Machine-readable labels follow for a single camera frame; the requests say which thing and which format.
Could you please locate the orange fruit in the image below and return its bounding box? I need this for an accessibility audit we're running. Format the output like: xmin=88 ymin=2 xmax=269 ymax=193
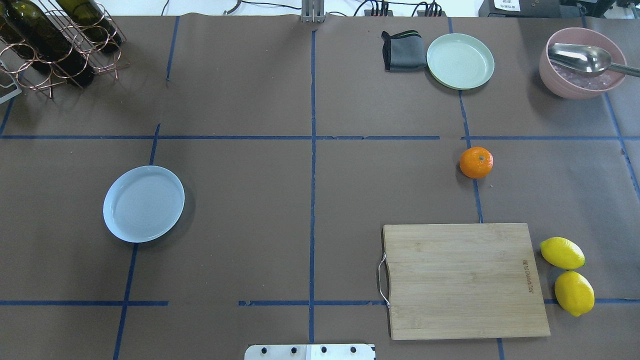
xmin=458 ymin=146 xmax=494 ymax=179

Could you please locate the light blue plate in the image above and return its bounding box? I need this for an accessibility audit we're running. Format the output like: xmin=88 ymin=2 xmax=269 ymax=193
xmin=102 ymin=165 xmax=186 ymax=243

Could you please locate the light green plate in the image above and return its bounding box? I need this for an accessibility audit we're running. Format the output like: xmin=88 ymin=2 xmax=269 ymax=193
xmin=426 ymin=33 xmax=495 ymax=91

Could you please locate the bamboo cutting board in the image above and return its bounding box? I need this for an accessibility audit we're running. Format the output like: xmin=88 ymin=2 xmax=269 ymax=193
xmin=381 ymin=223 xmax=551 ymax=341

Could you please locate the upper yellow lemon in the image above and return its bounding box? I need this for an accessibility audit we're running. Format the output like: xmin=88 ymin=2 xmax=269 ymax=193
xmin=540 ymin=236 xmax=586 ymax=271

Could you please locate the yellow lemon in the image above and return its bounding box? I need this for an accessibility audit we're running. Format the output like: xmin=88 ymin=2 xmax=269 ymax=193
xmin=540 ymin=236 xmax=586 ymax=271
xmin=554 ymin=270 xmax=595 ymax=317

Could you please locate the lower yellow lemon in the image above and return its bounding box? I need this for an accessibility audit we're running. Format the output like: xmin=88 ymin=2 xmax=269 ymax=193
xmin=554 ymin=270 xmax=595 ymax=317

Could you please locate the pink bowl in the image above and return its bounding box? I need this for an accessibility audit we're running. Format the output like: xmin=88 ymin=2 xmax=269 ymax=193
xmin=538 ymin=27 xmax=627 ymax=100

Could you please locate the metal scoop spoon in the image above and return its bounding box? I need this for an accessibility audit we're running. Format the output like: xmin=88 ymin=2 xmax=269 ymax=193
xmin=547 ymin=43 xmax=640 ymax=78

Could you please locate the dark green wine bottle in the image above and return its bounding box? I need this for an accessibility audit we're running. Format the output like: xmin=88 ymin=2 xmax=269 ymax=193
xmin=1 ymin=0 xmax=95 ymax=88

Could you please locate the grey metal post bracket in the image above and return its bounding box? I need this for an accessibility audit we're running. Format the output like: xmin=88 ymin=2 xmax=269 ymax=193
xmin=301 ymin=0 xmax=326 ymax=23

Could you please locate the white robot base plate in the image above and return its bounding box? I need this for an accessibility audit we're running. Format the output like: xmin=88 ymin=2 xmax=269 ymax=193
xmin=244 ymin=342 xmax=377 ymax=360

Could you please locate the copper wire bottle rack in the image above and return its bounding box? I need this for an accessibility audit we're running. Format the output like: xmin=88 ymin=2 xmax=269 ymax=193
xmin=1 ymin=0 xmax=131 ymax=99

